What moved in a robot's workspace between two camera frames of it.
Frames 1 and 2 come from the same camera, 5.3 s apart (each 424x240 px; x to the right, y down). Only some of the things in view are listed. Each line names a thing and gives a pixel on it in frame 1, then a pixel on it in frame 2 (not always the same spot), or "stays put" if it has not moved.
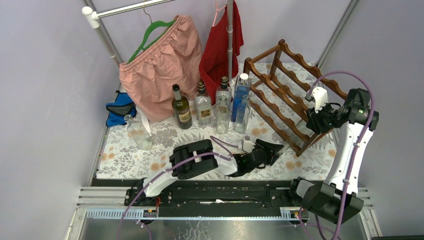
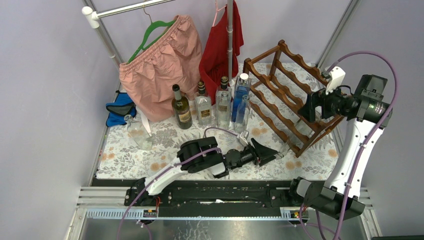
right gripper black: x=313 y=120 → x=315 y=99
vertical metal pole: x=230 y=29 stays put
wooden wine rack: x=288 y=91 stays put
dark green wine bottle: x=180 y=107 stays put
